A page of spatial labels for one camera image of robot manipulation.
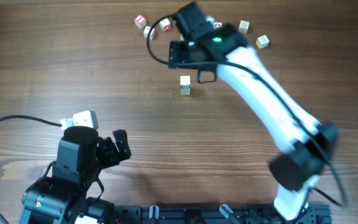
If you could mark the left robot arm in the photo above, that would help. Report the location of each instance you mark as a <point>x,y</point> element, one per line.
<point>62,197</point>

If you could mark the wooden block animal face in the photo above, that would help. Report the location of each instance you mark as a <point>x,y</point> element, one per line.
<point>217,25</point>

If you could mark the plain wooden block red side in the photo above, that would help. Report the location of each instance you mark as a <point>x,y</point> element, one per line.
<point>149,32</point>

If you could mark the wooden block red picture side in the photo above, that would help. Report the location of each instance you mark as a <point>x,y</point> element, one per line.
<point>165,24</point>

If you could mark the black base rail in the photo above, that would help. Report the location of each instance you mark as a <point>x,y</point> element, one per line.
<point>248,214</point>

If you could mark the plain wooden base block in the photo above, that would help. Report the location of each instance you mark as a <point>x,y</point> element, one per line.
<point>185,92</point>

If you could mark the yellow sided wooden block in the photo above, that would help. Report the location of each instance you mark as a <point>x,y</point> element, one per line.
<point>262,41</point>

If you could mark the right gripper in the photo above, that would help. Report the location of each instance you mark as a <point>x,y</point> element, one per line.
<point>178,53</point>

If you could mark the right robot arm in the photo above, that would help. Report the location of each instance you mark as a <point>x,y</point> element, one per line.
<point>306,144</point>

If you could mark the wooden block teal side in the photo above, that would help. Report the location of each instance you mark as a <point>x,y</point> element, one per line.
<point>185,88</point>

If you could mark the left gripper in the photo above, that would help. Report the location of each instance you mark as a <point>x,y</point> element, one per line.
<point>112,158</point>

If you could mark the wooden block with drawing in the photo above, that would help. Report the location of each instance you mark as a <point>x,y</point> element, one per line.
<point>185,81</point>

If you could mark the wooden block pattern top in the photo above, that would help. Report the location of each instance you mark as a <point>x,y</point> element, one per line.
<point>243,26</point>

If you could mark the red letter wooden block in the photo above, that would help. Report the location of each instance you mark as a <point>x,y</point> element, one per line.
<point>140,21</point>

